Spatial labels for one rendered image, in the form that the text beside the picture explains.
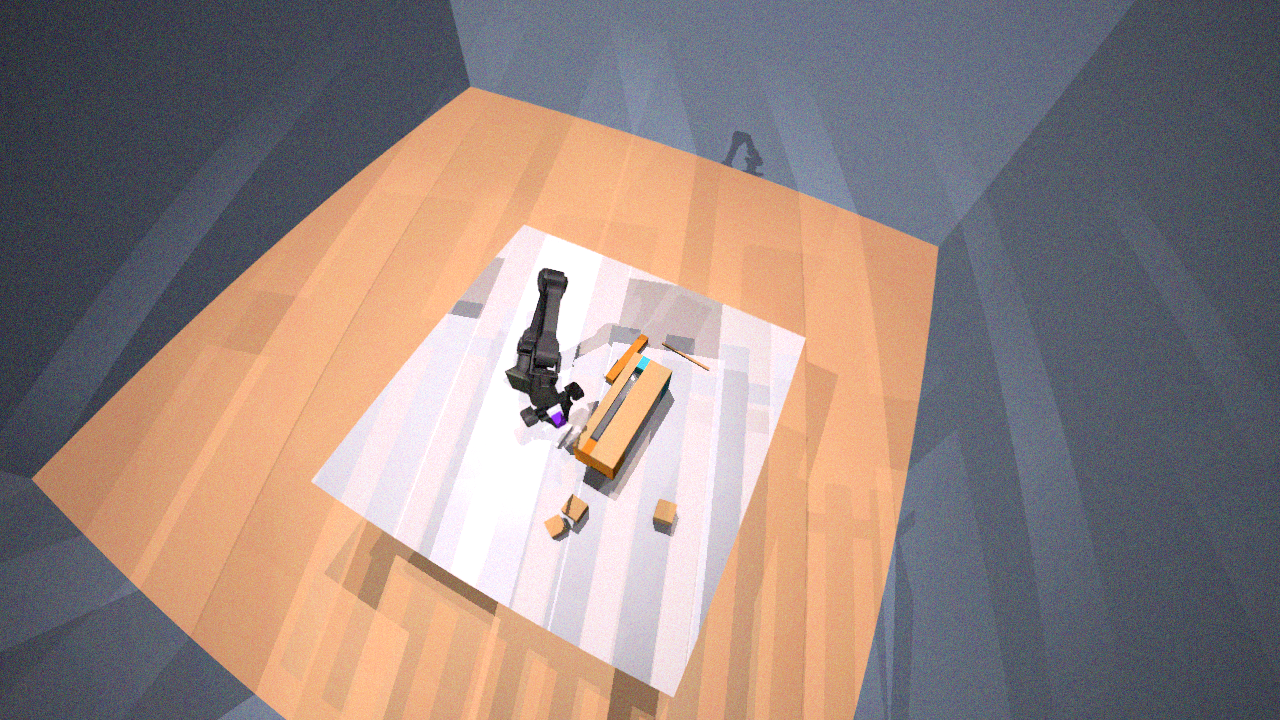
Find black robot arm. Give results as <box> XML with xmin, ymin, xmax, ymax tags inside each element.
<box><xmin>512</xmin><ymin>266</ymin><xmax>570</xmax><ymax>407</ymax></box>

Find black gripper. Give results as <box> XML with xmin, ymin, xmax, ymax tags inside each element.
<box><xmin>518</xmin><ymin>382</ymin><xmax>585</xmax><ymax>428</ymax></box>

